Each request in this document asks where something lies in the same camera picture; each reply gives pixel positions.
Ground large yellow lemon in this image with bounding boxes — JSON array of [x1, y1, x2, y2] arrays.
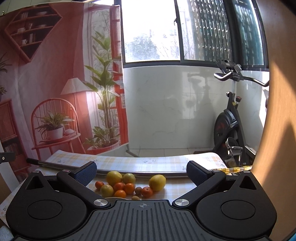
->
[[149, 174, 166, 191]]

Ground green-yellow orange back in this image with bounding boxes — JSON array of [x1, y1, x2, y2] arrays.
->
[[122, 173, 136, 184]]

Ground green-yellow orange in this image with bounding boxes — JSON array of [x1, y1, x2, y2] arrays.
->
[[122, 173, 136, 184], [100, 184, 114, 198]]

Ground small orange tangerine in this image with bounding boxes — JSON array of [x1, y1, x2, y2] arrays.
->
[[125, 183, 135, 195], [114, 190, 127, 198], [141, 187, 153, 198], [113, 182, 125, 192], [95, 181, 104, 191]]

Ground steel pole with gold end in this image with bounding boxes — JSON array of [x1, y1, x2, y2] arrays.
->
[[26, 158, 251, 179]]

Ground green-yellow orange front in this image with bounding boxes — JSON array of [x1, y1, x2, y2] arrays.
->
[[100, 184, 114, 198]]

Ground plaid floral tablecloth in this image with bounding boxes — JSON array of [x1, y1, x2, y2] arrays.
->
[[0, 149, 228, 227]]

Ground large yellow grapefruit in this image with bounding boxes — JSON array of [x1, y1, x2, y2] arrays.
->
[[106, 171, 122, 186]]

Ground black exercise bike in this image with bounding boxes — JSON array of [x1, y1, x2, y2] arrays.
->
[[194, 59, 270, 168]]

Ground wooden board panel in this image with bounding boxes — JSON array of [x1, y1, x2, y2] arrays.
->
[[252, 1, 295, 240]]

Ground printed room backdrop cloth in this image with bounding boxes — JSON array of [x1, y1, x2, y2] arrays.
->
[[1, 1, 128, 182]]

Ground window with dark frame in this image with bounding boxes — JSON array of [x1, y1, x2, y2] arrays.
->
[[117, 1, 268, 71]]

